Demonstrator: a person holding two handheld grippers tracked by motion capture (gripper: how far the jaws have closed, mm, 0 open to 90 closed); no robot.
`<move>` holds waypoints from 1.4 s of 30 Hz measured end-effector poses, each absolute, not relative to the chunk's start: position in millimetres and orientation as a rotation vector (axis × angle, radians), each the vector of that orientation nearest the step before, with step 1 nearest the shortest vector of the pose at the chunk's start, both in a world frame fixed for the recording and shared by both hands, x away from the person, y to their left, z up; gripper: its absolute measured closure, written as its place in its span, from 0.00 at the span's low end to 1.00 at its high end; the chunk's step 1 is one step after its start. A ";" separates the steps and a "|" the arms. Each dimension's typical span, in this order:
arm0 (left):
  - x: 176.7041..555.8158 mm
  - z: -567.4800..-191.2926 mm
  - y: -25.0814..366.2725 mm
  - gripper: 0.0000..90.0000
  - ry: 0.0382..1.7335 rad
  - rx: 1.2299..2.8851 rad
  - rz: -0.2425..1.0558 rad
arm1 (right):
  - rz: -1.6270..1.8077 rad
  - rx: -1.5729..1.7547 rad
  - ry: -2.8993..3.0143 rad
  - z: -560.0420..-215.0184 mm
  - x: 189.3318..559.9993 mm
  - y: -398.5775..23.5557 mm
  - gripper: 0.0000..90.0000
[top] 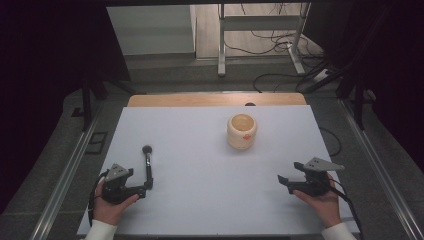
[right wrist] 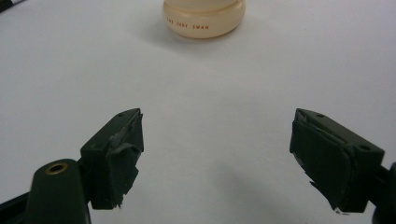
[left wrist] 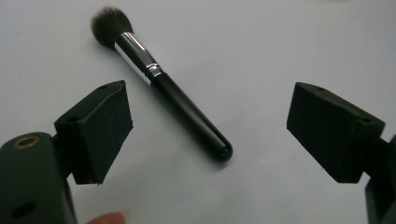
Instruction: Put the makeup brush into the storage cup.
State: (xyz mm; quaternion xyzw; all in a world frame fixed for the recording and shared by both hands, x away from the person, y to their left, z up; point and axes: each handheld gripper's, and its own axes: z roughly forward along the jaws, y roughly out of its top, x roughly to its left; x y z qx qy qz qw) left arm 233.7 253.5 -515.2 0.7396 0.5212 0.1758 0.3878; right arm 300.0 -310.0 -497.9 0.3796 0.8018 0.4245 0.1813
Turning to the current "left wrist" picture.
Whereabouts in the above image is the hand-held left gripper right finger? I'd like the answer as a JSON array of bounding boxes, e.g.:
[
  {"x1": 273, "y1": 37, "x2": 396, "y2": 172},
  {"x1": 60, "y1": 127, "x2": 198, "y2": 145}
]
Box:
[{"x1": 286, "y1": 81, "x2": 386, "y2": 184}]

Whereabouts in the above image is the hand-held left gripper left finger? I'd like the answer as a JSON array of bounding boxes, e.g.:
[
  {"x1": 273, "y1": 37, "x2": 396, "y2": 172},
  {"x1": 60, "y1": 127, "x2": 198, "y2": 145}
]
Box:
[{"x1": 54, "y1": 79, "x2": 134, "y2": 186}]

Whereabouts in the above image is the black makeup brush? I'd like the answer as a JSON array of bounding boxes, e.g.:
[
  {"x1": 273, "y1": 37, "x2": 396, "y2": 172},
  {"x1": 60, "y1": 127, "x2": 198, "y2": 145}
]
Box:
[{"x1": 90, "y1": 6, "x2": 234, "y2": 162}]

